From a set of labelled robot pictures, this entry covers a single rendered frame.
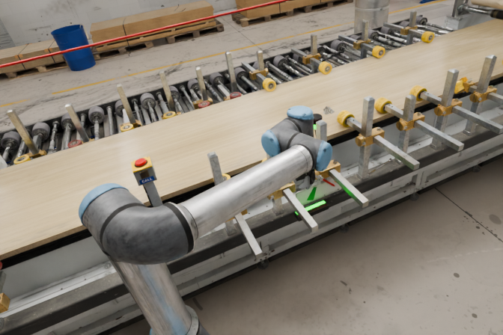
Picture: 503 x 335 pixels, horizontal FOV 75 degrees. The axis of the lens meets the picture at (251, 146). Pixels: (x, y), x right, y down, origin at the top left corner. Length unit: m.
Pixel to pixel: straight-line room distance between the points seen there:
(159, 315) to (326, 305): 1.32
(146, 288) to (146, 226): 0.28
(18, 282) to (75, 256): 0.26
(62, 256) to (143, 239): 1.14
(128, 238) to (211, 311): 1.58
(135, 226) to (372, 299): 1.74
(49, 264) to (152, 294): 0.95
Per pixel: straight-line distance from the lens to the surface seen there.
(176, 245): 0.68
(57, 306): 1.70
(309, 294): 2.20
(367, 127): 1.64
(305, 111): 1.14
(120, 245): 0.70
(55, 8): 8.51
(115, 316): 2.22
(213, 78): 2.81
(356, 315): 2.16
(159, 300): 0.98
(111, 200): 0.76
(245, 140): 1.81
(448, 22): 3.95
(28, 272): 1.86
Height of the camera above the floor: 1.90
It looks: 35 degrees down
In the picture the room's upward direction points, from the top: 9 degrees counter-clockwise
